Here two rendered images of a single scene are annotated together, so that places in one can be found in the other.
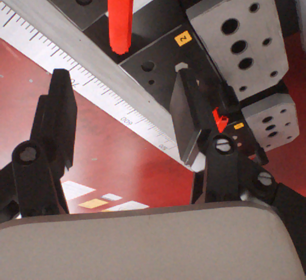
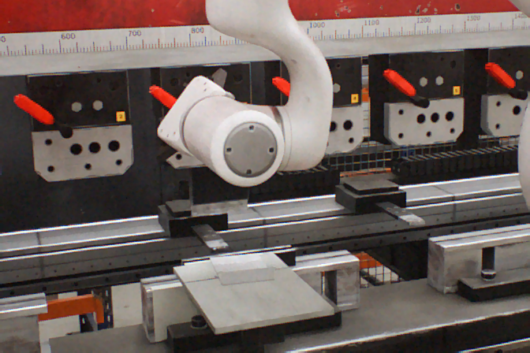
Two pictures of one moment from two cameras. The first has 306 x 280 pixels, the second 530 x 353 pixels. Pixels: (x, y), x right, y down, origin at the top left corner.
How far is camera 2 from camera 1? 1.11 m
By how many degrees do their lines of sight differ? 77
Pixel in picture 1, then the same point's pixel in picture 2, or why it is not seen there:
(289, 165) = not seen: outside the picture
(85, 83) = (126, 39)
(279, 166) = not seen: outside the picture
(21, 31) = (181, 39)
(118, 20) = (169, 100)
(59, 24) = (170, 59)
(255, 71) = (62, 155)
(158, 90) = (87, 80)
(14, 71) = (165, 9)
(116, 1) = not seen: hidden behind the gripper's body
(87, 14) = (166, 77)
